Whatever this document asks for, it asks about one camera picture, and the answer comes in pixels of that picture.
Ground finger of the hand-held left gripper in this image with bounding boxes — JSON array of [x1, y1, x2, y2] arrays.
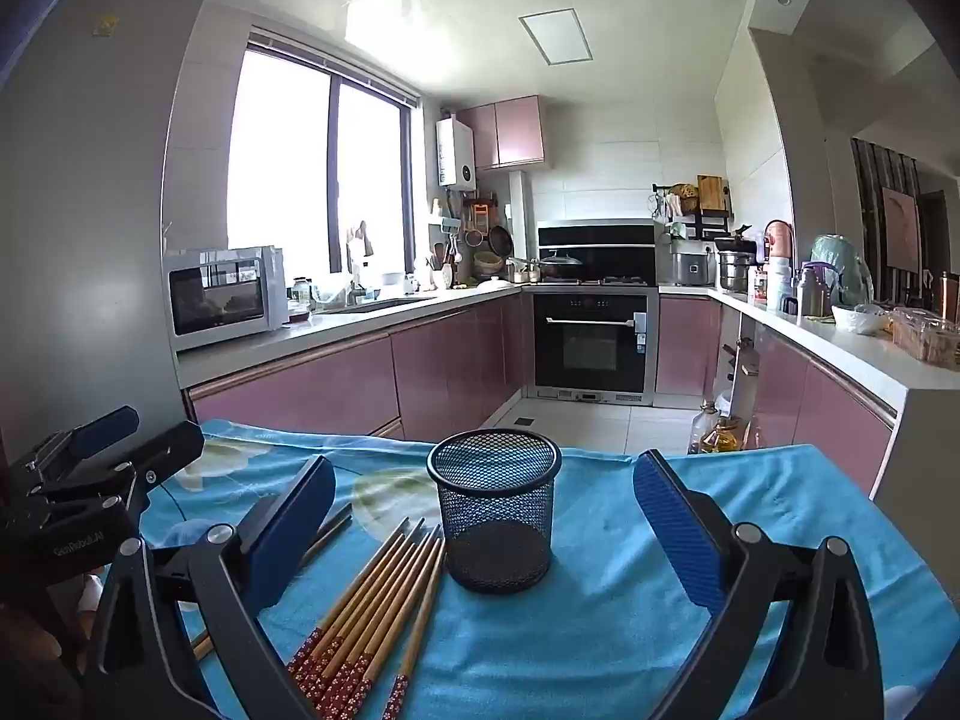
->
[[105, 420, 205, 533], [26, 405, 141, 466]]

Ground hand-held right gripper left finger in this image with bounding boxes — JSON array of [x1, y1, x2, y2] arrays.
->
[[82, 454, 338, 720]]

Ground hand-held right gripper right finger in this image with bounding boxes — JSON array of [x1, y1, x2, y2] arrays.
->
[[632, 448, 886, 720]]

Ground bunch of wooden chopsticks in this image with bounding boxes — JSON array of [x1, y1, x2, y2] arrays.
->
[[191, 502, 449, 720]]

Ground black mesh utensil holder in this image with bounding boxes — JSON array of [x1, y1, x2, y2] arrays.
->
[[427, 428, 563, 594]]

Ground person's left hand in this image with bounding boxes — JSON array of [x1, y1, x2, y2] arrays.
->
[[0, 604, 83, 691]]

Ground cooking oil bottle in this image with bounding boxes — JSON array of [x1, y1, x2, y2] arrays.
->
[[688, 400, 760, 456]]

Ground blue printed tablecloth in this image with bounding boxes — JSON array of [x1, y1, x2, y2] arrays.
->
[[139, 418, 960, 720]]

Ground white microwave oven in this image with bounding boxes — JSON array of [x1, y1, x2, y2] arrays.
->
[[163, 245, 290, 353]]

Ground corner pink base cabinets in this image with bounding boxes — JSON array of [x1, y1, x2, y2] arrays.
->
[[655, 295, 899, 497]]

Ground black built-in oven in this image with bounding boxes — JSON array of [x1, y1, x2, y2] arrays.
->
[[529, 289, 652, 400]]

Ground long pink base cabinets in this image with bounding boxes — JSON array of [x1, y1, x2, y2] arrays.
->
[[184, 292, 535, 445]]

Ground grey refrigerator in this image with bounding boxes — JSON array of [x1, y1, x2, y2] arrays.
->
[[0, 0, 220, 470]]

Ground sink faucet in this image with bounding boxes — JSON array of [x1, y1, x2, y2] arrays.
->
[[345, 240, 370, 307]]

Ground silver rice cooker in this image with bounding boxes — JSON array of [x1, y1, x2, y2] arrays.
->
[[669, 250, 714, 288]]

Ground steel stock pot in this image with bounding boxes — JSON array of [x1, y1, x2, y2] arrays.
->
[[716, 238, 756, 293]]

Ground steel flask purple lid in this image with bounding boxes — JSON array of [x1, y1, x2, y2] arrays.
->
[[796, 262, 834, 319]]

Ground white bowl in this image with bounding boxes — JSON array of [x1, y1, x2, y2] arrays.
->
[[830, 304, 887, 335]]

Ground wok with lid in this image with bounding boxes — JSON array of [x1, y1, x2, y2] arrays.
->
[[535, 252, 585, 283]]

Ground black range hood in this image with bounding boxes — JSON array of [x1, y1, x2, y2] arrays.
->
[[536, 220, 659, 284]]

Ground pink electric kettle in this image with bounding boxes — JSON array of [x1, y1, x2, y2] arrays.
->
[[764, 219, 797, 265]]

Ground light green appliance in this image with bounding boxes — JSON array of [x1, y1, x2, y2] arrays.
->
[[809, 233, 876, 310]]

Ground clear plastic food box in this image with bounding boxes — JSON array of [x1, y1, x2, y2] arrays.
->
[[888, 310, 960, 365]]

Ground kitchen window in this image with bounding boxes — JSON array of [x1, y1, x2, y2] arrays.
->
[[225, 26, 419, 276]]

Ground ceiling light panel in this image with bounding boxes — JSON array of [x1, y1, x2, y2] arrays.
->
[[517, 8, 594, 65]]

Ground black wall rack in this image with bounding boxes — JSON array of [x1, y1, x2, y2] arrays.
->
[[650, 181, 734, 242]]

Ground framed wall picture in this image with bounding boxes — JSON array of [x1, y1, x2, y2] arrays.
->
[[880, 187, 923, 272]]

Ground white wall water heater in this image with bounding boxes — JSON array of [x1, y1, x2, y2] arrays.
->
[[436, 117, 479, 191]]

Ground pink wall cabinet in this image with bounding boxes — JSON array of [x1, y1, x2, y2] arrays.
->
[[457, 94, 547, 173]]

